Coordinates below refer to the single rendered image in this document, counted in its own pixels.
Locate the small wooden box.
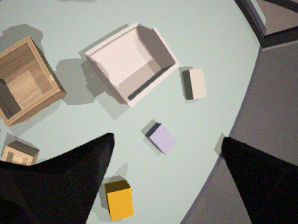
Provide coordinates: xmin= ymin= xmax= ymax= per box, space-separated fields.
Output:
xmin=2 ymin=140 xmax=40 ymax=165

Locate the yellow block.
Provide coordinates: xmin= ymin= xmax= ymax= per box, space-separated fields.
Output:
xmin=105 ymin=180 xmax=133 ymax=221

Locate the light brown open wooden box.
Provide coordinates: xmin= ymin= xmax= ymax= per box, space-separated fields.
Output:
xmin=0 ymin=36 xmax=67 ymax=126

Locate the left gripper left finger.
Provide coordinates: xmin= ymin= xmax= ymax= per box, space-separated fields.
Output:
xmin=0 ymin=133 xmax=115 ymax=224

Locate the white open box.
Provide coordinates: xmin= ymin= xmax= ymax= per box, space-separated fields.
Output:
xmin=85 ymin=22 xmax=180 ymax=108

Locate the cream rectangular block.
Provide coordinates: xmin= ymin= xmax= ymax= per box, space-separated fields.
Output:
xmin=182 ymin=69 xmax=206 ymax=100

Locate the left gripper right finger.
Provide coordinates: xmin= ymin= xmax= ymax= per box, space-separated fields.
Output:
xmin=221 ymin=137 xmax=298 ymax=224

